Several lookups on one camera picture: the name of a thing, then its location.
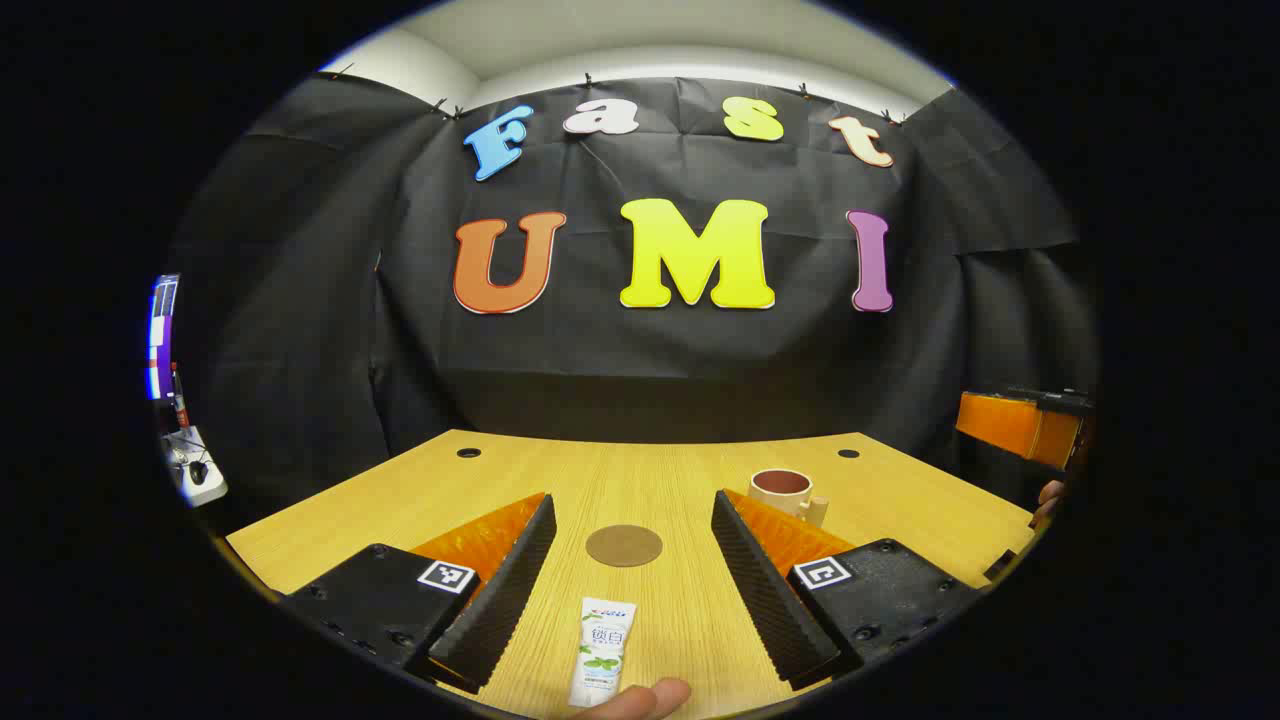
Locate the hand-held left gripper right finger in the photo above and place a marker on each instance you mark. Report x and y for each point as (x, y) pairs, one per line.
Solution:
(765, 590)

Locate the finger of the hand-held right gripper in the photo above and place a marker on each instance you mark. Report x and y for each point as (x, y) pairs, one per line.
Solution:
(1010, 425)

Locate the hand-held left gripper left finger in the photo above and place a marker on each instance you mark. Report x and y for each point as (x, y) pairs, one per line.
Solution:
(505, 590)

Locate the beige cup with brown inside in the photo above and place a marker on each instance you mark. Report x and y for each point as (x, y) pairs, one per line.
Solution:
(785, 495)

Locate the white toothpaste tube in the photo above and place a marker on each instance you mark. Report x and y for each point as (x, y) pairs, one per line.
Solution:
(603, 645)

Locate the round brown coaster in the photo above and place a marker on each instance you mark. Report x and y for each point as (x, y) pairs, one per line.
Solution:
(624, 546)

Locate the wooden desktop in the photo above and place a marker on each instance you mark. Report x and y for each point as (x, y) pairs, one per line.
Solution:
(640, 480)

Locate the black backdrop cloth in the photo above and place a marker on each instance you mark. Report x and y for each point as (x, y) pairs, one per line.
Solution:
(650, 350)

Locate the white power strip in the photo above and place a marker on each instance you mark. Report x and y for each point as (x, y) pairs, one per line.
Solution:
(195, 470)

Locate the lit screen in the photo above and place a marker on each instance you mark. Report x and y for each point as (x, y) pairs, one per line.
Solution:
(160, 335)

